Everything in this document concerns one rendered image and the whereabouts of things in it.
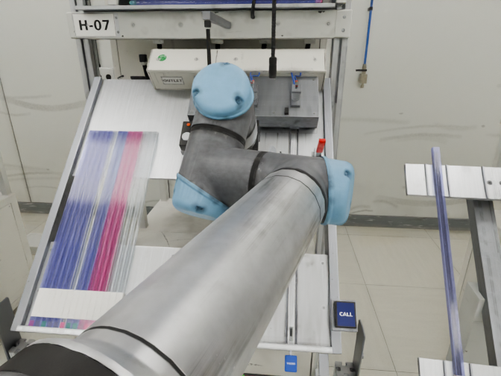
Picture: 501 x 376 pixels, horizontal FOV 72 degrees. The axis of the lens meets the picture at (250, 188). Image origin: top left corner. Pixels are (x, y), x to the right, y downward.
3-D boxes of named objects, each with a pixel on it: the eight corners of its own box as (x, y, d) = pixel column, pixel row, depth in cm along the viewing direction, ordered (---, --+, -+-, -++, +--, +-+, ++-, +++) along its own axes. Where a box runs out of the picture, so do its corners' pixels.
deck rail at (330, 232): (336, 353, 74) (341, 354, 69) (327, 353, 74) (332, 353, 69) (326, 92, 105) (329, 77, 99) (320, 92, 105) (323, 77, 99)
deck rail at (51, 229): (36, 333, 80) (18, 331, 74) (27, 332, 80) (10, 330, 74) (109, 90, 110) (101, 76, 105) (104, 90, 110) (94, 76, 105)
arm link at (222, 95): (179, 112, 42) (197, 50, 43) (198, 144, 52) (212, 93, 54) (242, 124, 41) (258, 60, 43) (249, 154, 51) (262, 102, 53)
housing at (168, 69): (320, 105, 104) (326, 70, 91) (160, 103, 108) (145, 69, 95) (319, 84, 107) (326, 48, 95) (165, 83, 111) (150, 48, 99)
